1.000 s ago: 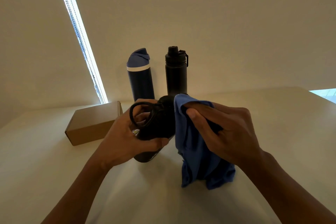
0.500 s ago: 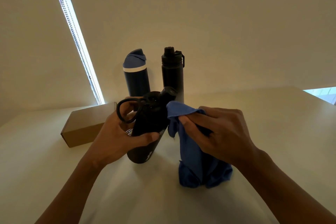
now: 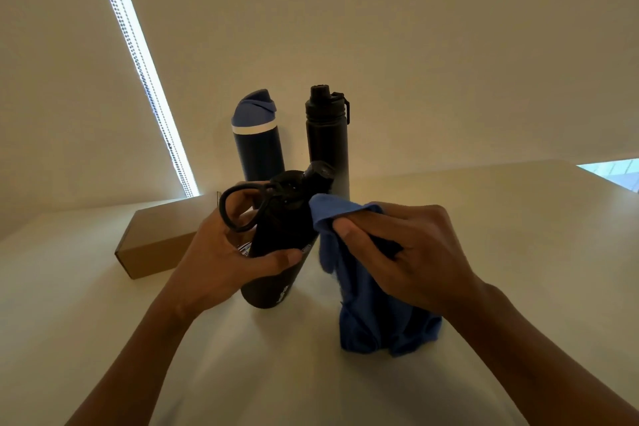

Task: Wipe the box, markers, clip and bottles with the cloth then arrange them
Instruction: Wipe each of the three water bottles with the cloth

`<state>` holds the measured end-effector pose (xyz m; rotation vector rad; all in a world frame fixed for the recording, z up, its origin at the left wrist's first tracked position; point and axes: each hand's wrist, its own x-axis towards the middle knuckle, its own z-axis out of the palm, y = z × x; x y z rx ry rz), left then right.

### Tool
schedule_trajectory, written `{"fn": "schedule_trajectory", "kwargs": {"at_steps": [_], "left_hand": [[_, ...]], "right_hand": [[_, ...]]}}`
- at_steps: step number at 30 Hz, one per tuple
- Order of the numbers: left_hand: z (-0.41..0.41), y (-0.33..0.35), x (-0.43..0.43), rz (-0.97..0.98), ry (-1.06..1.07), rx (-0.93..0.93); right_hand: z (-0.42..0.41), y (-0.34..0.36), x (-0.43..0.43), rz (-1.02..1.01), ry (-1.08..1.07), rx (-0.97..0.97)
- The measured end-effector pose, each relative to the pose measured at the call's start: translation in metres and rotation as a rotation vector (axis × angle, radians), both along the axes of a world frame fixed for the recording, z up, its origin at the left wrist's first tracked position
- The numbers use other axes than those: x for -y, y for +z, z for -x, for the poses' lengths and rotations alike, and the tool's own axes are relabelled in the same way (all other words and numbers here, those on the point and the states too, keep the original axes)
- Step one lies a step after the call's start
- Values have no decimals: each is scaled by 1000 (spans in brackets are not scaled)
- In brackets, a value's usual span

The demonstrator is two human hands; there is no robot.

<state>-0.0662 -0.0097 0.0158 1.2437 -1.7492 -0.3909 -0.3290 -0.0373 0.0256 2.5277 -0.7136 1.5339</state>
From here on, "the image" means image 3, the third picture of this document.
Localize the person's left hand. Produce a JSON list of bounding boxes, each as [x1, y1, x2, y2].
[[164, 186, 304, 321]]

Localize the person's right hand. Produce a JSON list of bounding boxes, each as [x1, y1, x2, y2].
[[331, 202, 488, 317]]

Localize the brown paper box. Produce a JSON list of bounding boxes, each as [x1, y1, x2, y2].
[[114, 192, 220, 280]]

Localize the black bottle with loop handle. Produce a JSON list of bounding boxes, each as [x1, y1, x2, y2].
[[218, 160, 336, 310]]

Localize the blue cloth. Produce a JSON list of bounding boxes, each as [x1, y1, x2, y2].
[[308, 193, 443, 357]]

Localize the navy bottle with blue lid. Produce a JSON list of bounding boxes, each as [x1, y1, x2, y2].
[[231, 89, 286, 183]]

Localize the black grey gradient bottle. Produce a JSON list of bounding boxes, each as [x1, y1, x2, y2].
[[305, 85, 351, 201]]

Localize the person's right forearm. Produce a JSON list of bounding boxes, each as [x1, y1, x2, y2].
[[444, 283, 639, 426]]

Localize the bright side window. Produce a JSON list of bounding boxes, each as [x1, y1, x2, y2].
[[578, 158, 639, 193]]

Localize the beaded blind chain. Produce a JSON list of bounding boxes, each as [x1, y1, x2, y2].
[[88, 0, 196, 198]]

